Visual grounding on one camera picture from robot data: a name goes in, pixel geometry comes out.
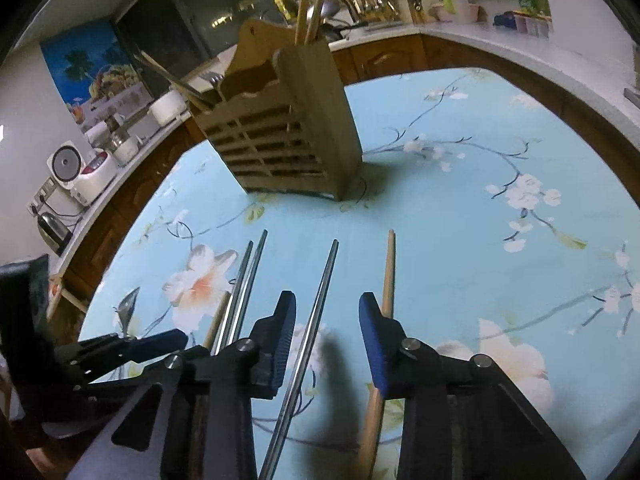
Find small metal spoon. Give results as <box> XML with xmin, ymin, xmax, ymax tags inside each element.
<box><xmin>114</xmin><ymin>287</ymin><xmax>142</xmax><ymax>338</ymax></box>

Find tropical fruit wall poster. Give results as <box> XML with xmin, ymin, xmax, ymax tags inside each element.
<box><xmin>40</xmin><ymin>19</ymin><xmax>153</xmax><ymax>133</ymax></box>

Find wooden lower cabinets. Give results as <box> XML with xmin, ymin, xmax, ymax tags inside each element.
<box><xmin>47</xmin><ymin>35</ymin><xmax>640</xmax><ymax>341</ymax></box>

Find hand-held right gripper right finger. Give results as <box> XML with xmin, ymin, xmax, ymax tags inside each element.
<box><xmin>358</xmin><ymin>291</ymin><xmax>586</xmax><ymax>480</ymax></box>

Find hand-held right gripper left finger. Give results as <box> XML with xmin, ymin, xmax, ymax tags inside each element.
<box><xmin>67</xmin><ymin>290</ymin><xmax>298</xmax><ymax>480</ymax></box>

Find black wok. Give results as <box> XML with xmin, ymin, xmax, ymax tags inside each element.
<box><xmin>315</xmin><ymin>2</ymin><xmax>368</xmax><ymax>41</ymax></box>

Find metal chopstick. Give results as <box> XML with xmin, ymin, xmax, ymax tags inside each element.
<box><xmin>257</xmin><ymin>239</ymin><xmax>340</xmax><ymax>480</ymax></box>
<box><xmin>220</xmin><ymin>230</ymin><xmax>269</xmax><ymax>351</ymax></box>
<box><xmin>210</xmin><ymin>241</ymin><xmax>254</xmax><ymax>356</ymax></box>

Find wall power outlet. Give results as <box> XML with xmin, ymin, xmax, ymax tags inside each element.
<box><xmin>27</xmin><ymin>177</ymin><xmax>58</xmax><ymax>218</ymax></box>

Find white juicer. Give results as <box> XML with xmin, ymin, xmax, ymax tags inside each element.
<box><xmin>82</xmin><ymin>115</ymin><xmax>141</xmax><ymax>166</ymax></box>

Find stainless steel kettle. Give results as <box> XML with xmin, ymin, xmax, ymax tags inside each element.
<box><xmin>37</xmin><ymin>211</ymin><xmax>73</xmax><ymax>256</ymax></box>

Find pink and green containers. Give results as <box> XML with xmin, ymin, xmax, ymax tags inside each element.
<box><xmin>432</xmin><ymin>0</ymin><xmax>488</xmax><ymax>23</ymax></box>

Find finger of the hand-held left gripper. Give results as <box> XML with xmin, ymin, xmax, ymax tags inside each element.
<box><xmin>54</xmin><ymin>332</ymin><xmax>146</xmax><ymax>361</ymax></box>
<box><xmin>70</xmin><ymin>329</ymin><xmax>190</xmax><ymax>386</ymax></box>

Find wooden slatted utensil holder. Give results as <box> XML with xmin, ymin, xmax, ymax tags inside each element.
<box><xmin>190</xmin><ymin>19</ymin><xmax>363</xmax><ymax>202</ymax></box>

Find wooden stool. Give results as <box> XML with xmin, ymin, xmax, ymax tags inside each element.
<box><xmin>47</xmin><ymin>275</ymin><xmax>88</xmax><ymax>321</ymax></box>

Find dark kitchen window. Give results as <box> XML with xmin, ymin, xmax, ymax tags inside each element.
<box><xmin>112</xmin><ymin>0</ymin><xmax>281</xmax><ymax>91</ymax></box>

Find white small containers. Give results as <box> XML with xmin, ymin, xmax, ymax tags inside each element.
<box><xmin>515</xmin><ymin>14</ymin><xmax>553</xmax><ymax>38</ymax></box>

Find white kitchen countertop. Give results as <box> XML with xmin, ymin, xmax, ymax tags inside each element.
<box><xmin>47</xmin><ymin>22</ymin><xmax>640</xmax><ymax>281</ymax></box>

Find white rice cooker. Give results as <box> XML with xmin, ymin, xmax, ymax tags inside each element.
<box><xmin>47</xmin><ymin>142</ymin><xmax>118</xmax><ymax>206</ymax></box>

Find white round pot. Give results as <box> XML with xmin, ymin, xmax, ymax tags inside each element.
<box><xmin>149</xmin><ymin>89</ymin><xmax>188</xmax><ymax>126</ymax></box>

